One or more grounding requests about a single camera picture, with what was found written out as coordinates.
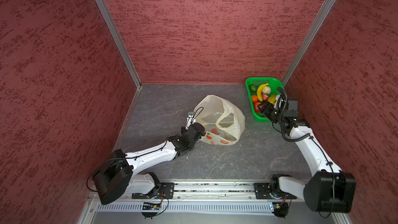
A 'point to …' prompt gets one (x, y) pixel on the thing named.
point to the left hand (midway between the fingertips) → (194, 126)
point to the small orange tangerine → (254, 98)
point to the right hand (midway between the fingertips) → (258, 110)
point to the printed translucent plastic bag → (223, 121)
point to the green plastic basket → (271, 88)
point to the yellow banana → (259, 90)
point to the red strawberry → (265, 97)
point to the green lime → (253, 88)
